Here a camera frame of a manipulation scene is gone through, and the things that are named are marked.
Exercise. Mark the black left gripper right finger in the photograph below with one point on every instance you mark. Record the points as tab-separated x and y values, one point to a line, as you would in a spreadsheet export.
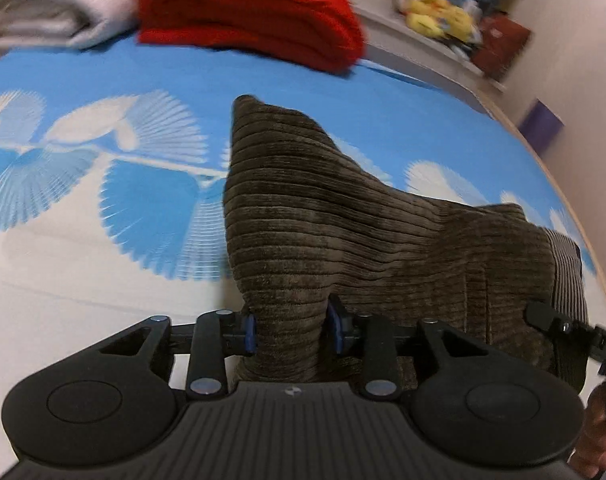
468	400

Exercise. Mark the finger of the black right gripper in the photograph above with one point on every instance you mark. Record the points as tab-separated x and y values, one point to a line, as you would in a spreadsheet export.
563	332

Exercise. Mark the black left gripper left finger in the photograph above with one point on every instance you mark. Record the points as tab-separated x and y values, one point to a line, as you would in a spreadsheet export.
119	397

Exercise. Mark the brown corduroy pants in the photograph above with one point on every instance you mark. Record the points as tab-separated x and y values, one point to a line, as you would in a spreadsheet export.
304	222

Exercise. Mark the person's right hand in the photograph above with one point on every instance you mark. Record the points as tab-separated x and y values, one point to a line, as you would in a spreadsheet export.
589	456

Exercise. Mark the purple bin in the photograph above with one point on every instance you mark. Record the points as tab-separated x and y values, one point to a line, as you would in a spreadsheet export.
540	127

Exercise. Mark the blue white patterned bedsheet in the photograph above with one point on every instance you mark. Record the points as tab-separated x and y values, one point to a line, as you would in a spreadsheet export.
113	162

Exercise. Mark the dark red bag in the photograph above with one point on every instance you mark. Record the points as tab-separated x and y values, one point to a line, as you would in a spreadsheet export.
503	40

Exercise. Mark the grey window bench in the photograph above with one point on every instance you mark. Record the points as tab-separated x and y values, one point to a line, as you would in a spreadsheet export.
389	42

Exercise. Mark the yellow plush toys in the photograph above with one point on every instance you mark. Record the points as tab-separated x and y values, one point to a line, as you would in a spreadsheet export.
438	20

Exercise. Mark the red folded sweater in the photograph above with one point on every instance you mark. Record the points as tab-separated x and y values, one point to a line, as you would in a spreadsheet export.
323	35

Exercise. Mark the wooden bed frame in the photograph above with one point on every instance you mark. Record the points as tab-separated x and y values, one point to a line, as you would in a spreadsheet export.
558	185

